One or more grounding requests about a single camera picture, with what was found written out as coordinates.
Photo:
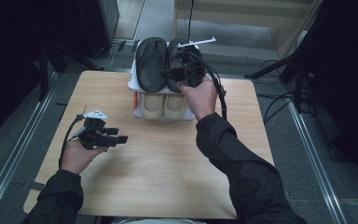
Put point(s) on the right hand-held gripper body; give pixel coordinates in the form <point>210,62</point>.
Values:
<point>192,68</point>

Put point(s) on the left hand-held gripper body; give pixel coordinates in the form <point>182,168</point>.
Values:
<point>94,137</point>

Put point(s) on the black sandal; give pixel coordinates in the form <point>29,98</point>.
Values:
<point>174,59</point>
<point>150,65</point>

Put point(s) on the cream clog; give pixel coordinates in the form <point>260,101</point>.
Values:
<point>175,106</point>
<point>152,105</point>

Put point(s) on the white shoe rack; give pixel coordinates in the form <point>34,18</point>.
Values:
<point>132,81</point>

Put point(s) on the person's left hand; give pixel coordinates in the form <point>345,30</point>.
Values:
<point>77,158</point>

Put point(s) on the person's right hand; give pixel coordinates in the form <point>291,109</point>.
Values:
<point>200,99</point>

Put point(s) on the black plug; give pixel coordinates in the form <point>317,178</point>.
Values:
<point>121,45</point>

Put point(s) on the grey tape piece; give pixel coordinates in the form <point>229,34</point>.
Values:
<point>34,186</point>

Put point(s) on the black metal stand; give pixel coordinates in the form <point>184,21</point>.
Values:
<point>43,71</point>

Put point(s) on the dark cabinet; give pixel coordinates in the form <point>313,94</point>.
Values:
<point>102,25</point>

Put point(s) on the black tripod stand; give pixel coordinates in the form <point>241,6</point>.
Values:
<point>298,81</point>

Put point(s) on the dark curtain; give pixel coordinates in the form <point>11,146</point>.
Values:
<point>12,62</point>
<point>348,77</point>

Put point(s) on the metal floor rail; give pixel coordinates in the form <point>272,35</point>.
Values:
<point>15,149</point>
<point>317,165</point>

